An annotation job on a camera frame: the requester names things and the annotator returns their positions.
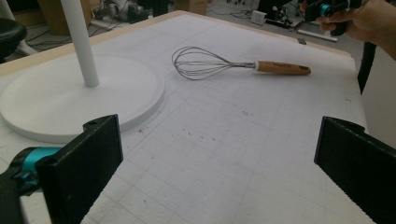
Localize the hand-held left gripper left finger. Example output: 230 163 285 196
36 114 124 224

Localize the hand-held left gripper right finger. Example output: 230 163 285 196
313 116 396 224

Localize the wire whisk with wooden handle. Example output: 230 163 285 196
171 46 312 81

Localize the white power strip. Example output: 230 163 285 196
297 28 338 43

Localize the white power adapter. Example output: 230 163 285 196
249 9 268 26

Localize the white stand with round base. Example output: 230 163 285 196
0 0 166 145

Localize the white grid mat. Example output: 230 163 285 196
0 14 377 224

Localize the black stool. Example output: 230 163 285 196
0 17 28 64

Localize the cardboard box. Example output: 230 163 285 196
36 0 93 36

